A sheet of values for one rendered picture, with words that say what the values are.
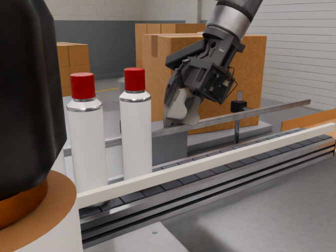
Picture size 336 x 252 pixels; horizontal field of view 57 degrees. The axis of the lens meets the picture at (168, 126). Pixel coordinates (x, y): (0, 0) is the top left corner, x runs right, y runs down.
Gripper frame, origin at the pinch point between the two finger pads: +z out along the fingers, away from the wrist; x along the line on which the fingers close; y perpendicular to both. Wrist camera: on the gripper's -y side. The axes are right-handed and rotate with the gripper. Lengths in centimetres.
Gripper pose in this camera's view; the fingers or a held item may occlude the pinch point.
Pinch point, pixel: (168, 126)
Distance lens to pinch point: 61.5
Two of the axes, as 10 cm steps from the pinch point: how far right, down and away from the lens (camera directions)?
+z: -4.6, 8.9, 0.5
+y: 5.4, 3.3, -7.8
